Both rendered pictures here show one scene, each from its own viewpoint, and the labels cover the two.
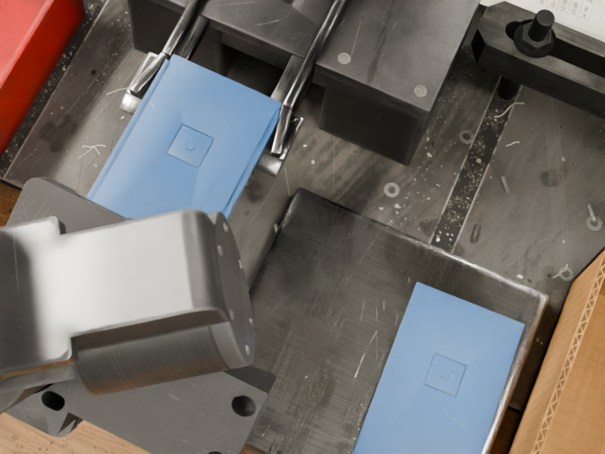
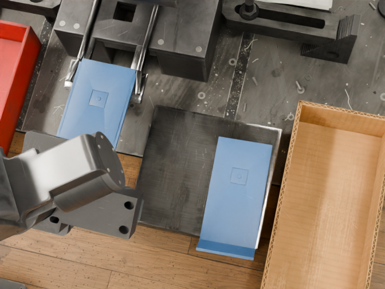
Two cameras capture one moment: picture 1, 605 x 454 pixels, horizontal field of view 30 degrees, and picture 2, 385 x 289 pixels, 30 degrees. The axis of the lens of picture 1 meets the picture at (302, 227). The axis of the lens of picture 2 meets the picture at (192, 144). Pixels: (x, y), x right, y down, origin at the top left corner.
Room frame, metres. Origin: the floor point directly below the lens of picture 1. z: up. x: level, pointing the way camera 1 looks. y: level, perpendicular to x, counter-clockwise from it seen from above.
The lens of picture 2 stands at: (-0.06, -0.09, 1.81)
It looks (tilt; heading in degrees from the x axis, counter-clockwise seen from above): 73 degrees down; 10
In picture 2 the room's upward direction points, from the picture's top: 12 degrees counter-clockwise
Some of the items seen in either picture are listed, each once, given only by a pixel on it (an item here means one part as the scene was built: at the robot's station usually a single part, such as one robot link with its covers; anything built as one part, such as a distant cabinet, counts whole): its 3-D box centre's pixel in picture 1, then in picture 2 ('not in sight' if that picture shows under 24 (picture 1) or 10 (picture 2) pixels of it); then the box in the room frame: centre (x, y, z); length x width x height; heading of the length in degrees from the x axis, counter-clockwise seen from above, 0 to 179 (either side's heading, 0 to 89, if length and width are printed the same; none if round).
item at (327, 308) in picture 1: (372, 358); (205, 176); (0.17, -0.06, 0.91); 0.17 x 0.16 x 0.02; 76
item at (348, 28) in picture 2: not in sight; (329, 35); (0.34, -0.22, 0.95); 0.06 x 0.03 x 0.09; 76
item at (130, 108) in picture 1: (165, 65); (80, 63); (0.30, 0.10, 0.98); 0.07 x 0.02 x 0.01; 166
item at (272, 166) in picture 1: (284, 116); (138, 74); (0.28, 0.02, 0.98); 0.07 x 0.02 x 0.01; 166
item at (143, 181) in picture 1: (167, 180); (90, 117); (0.22, 0.08, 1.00); 0.15 x 0.07 x 0.03; 166
